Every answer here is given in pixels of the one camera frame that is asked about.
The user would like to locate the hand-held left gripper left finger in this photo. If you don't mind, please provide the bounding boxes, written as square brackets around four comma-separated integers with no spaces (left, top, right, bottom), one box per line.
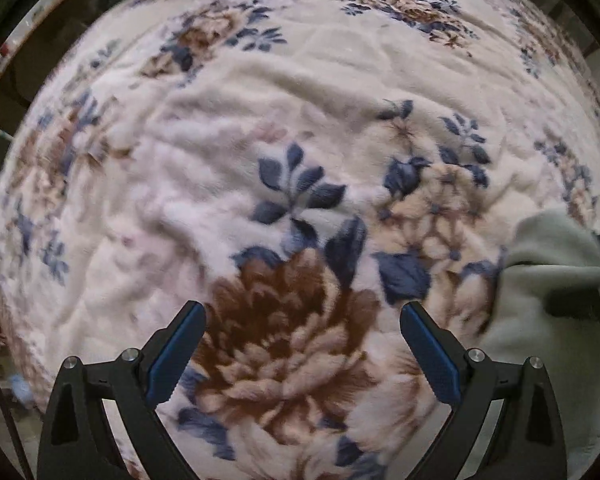
[36,301,207,480]

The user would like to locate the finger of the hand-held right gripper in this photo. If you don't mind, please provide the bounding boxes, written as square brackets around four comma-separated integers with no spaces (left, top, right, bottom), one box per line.
[546,280,600,319]

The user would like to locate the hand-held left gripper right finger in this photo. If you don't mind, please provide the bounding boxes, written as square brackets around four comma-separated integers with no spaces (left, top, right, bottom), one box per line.
[400,301,568,480]

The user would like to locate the light grey-green pants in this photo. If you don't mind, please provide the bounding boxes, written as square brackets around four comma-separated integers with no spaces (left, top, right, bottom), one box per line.
[480,208,600,466]

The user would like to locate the floral fleece blanket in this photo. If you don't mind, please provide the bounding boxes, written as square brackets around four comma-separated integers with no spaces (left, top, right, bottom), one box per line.
[0,0,600,480]

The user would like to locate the white metal bed frame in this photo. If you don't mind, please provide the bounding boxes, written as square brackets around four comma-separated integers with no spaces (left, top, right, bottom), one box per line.
[0,0,108,188]

